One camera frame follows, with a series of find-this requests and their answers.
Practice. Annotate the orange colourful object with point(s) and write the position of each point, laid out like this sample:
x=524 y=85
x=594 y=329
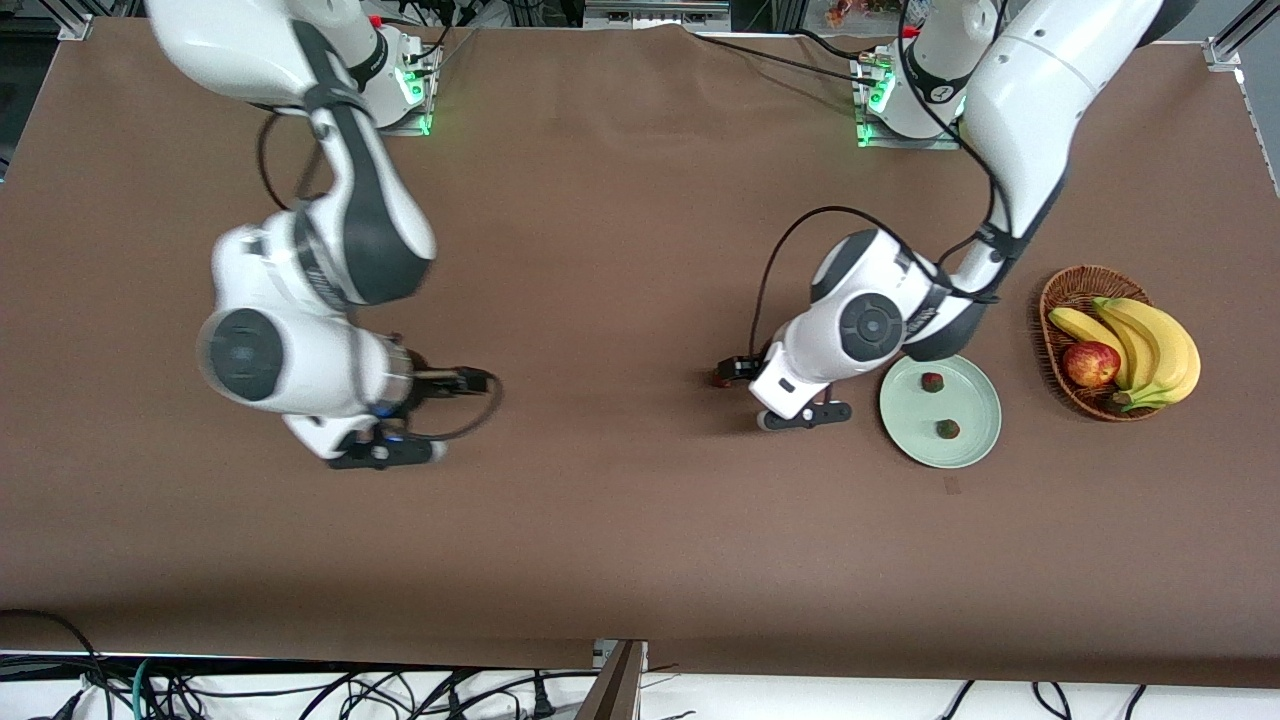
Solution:
x=860 y=10

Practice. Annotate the aluminium frame bracket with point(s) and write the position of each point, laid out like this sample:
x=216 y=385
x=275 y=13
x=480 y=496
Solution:
x=75 y=27
x=1225 y=55

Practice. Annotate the small yellow banana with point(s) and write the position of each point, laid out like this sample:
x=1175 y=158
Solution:
x=1075 y=325

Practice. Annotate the light green round plate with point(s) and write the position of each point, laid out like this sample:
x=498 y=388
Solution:
x=965 y=410

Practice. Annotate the aluminium frame post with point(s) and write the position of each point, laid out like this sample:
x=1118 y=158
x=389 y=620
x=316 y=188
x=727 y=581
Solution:
x=615 y=685

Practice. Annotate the red strawberry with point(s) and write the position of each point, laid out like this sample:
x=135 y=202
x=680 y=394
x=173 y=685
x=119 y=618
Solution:
x=720 y=380
x=932 y=382
x=947 y=429

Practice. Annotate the brown wicker basket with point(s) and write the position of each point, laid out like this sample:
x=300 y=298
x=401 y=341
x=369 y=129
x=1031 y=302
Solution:
x=1075 y=285

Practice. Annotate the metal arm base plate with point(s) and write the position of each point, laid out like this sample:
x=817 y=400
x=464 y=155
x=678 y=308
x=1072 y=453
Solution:
x=905 y=142
x=415 y=120

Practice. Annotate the red apple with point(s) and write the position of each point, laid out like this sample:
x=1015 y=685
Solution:
x=1090 y=365

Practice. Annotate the brown table cloth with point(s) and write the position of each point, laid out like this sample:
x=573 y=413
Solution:
x=640 y=250

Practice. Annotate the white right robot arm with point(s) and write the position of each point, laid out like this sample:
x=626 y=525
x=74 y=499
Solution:
x=290 y=290

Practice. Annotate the silver metal box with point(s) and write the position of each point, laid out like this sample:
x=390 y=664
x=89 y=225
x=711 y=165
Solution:
x=655 y=14

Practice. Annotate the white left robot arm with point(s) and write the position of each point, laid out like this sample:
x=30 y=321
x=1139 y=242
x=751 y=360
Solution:
x=1040 y=90

